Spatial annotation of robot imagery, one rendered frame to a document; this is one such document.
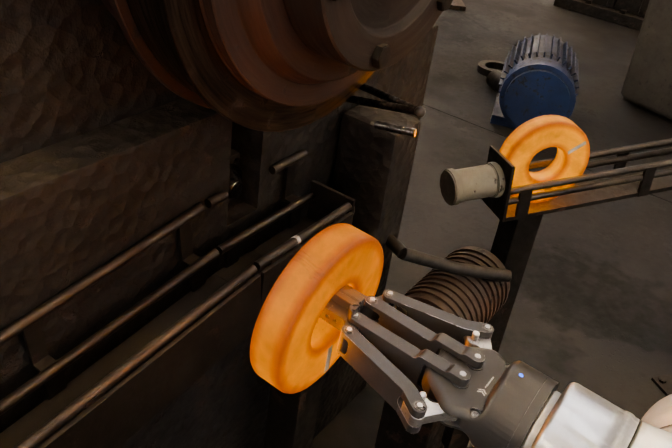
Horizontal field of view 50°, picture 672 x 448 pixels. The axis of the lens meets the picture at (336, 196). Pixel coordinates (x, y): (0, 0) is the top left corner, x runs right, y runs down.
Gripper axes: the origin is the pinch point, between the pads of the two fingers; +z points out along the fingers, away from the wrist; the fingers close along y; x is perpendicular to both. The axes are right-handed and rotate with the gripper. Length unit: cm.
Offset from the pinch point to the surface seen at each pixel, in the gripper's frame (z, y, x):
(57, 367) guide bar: 22.6, -11.3, -17.9
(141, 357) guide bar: 16.4, -5.7, -16.0
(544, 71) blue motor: 49, 218, -56
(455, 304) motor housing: 2, 46, -32
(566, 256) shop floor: 6, 156, -85
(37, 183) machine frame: 27.3, -8.9, 1.3
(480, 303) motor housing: 0, 51, -34
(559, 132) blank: 1, 68, -8
